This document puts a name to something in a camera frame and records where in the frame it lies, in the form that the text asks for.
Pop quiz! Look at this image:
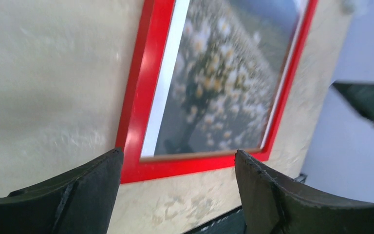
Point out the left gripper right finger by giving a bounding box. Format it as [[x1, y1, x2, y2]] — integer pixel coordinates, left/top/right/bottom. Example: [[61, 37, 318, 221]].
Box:
[[235, 150, 374, 234]]

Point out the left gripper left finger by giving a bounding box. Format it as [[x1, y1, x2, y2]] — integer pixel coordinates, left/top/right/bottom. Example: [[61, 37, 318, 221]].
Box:
[[0, 149, 124, 234]]

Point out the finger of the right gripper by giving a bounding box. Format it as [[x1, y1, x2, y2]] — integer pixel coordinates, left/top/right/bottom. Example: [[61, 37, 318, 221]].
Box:
[[332, 81, 374, 124]]

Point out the landscape photo print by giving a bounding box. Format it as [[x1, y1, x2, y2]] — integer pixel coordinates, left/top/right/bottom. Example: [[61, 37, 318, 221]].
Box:
[[141, 0, 309, 159]]

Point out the red picture frame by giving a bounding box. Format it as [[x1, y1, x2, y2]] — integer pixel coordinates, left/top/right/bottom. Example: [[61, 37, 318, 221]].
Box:
[[116, 0, 318, 184]]

